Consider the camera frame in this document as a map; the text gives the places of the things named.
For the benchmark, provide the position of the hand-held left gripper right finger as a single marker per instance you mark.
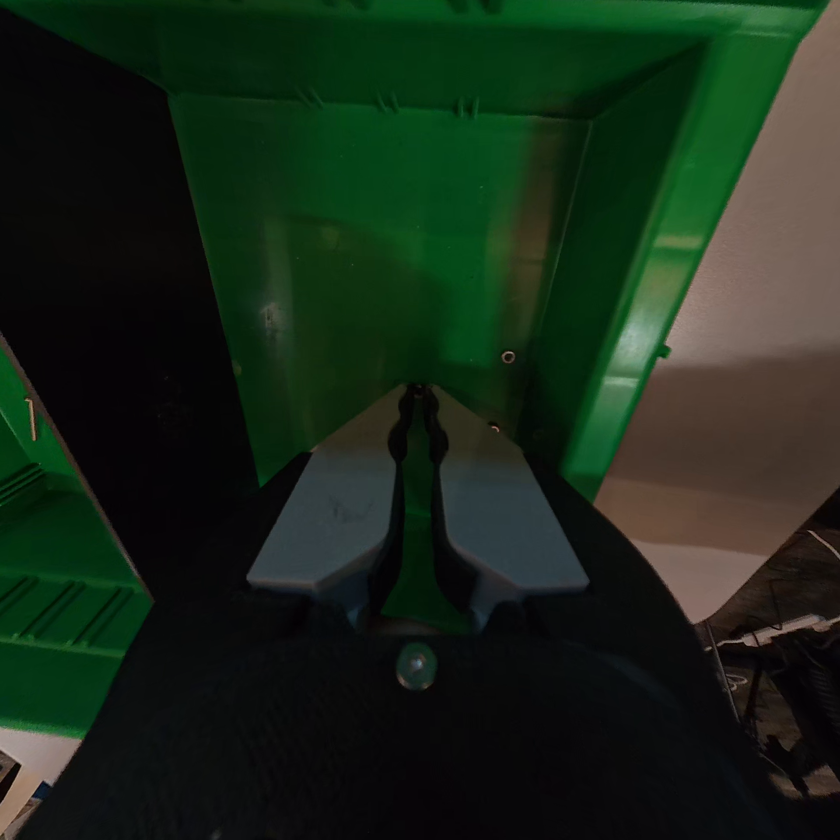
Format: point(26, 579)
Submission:
point(505, 518)

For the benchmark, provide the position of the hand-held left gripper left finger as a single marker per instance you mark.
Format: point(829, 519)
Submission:
point(328, 518)

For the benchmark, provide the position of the green plastic bin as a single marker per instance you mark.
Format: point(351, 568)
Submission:
point(394, 229)

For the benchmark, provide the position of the thin steel bolt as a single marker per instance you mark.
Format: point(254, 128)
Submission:
point(30, 420)

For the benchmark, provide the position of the black bin divider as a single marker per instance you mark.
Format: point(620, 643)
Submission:
point(98, 262)

